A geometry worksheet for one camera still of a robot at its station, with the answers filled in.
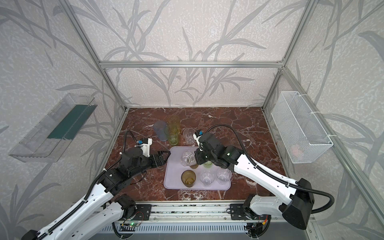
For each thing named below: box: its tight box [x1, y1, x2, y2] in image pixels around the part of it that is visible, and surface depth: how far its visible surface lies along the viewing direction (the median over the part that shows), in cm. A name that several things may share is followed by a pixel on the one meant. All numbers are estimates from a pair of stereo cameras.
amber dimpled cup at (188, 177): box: [181, 169, 196, 188], surface depth 79 cm
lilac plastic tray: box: [163, 146, 231, 191], surface depth 84 cm
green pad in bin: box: [47, 104, 98, 140], surface depth 69 cm
